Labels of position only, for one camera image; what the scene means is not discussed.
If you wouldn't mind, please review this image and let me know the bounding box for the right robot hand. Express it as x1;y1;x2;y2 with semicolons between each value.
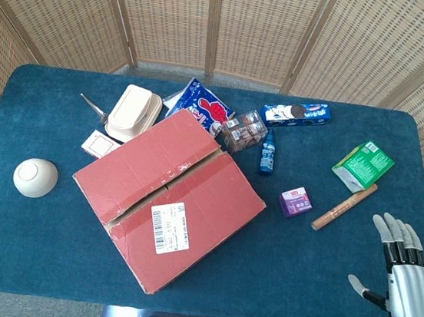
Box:
343;209;424;317

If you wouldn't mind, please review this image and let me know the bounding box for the red cardboard shipping box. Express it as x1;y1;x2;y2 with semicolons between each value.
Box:
59;95;278;308

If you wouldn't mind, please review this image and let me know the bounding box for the small purple box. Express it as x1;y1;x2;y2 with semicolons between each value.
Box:
277;183;315;221

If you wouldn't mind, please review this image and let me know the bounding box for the beige takeout container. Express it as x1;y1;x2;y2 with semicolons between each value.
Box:
102;81;166;148

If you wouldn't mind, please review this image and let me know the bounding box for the blue sandwich cookie box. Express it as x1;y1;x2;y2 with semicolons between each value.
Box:
259;95;335;134

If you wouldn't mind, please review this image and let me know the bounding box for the white round bowl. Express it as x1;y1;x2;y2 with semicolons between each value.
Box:
10;155;61;202

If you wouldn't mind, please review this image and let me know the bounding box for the blue table cloth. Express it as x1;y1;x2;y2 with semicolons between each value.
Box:
0;59;424;317

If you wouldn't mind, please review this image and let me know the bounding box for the brown wooden stick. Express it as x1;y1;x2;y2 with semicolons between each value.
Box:
310;176;380;239

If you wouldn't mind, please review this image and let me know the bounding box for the green paper carton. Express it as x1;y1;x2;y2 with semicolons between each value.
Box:
328;137;398;198

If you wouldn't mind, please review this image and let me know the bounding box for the white card with red border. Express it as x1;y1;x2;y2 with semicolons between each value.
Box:
79;127;123;161

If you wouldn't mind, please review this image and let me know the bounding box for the metal utensil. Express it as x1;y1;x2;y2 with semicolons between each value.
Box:
77;92;111;126

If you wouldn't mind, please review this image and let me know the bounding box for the small blue bottle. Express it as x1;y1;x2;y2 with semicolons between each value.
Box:
257;127;280;177

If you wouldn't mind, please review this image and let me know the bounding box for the brown drink carton pack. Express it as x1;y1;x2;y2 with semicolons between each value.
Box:
218;106;271;158

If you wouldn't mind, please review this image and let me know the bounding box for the blue and red snack bag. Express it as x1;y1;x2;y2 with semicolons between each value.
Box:
159;74;240;142

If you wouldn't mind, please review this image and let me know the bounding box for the woven bamboo folding screen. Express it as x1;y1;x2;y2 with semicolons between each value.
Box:
0;0;424;270

